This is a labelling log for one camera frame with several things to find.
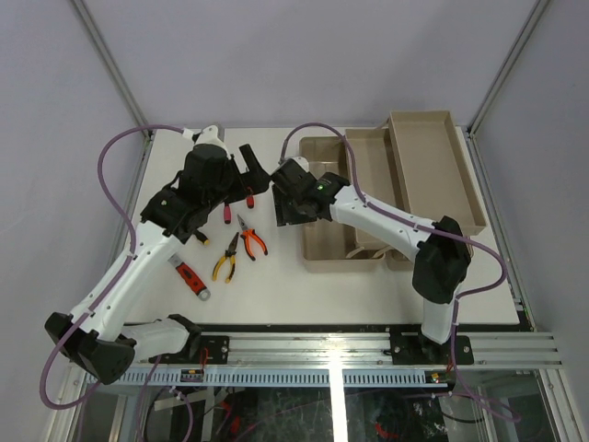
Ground aluminium front rail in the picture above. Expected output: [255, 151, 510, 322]
[68, 329, 563, 369]

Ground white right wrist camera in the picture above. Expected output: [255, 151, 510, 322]
[280, 156, 309, 172]

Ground translucent brown tool box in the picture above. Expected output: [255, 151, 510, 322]
[299, 110, 491, 273]

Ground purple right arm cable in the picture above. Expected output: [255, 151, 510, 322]
[280, 122, 524, 425]

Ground yellow combination pliers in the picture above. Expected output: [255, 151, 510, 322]
[211, 231, 240, 284]

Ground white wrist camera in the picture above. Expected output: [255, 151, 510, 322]
[181, 124, 226, 149]
[280, 156, 309, 172]

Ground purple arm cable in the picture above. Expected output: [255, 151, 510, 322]
[280, 122, 524, 425]
[39, 123, 194, 442]

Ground orange long nose pliers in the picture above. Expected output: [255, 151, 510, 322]
[237, 215, 269, 262]

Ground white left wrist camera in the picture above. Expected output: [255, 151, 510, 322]
[181, 124, 226, 149]

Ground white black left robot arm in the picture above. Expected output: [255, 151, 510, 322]
[45, 142, 270, 385]

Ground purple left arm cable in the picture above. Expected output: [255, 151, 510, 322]
[39, 123, 194, 442]

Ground red handle screwdriver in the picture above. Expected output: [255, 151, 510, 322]
[246, 188, 255, 209]

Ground large black yellow screwdriver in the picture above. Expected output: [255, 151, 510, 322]
[193, 230, 210, 246]

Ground silver adjustable wrench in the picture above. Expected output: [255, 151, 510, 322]
[168, 254, 211, 302]

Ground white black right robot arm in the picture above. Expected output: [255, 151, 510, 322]
[271, 158, 471, 364]

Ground pink handle screwdriver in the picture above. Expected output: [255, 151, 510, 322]
[223, 204, 232, 225]

